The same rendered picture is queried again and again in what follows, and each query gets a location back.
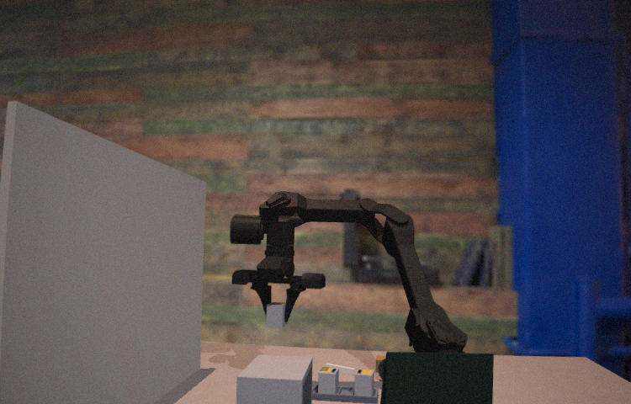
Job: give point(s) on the orange flat box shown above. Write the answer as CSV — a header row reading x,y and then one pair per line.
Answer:
x,y
379,358

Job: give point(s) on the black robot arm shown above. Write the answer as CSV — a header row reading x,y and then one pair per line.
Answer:
x,y
428,328

